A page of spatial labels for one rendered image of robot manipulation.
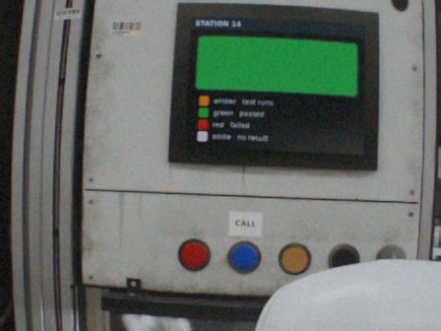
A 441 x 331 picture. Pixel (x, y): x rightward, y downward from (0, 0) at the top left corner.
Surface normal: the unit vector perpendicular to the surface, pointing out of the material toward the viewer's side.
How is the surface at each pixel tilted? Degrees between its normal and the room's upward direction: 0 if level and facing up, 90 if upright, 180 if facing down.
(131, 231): 90
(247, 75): 90
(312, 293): 44
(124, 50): 90
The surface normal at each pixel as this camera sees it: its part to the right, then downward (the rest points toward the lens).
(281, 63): 0.00, 0.11
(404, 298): -0.29, -0.65
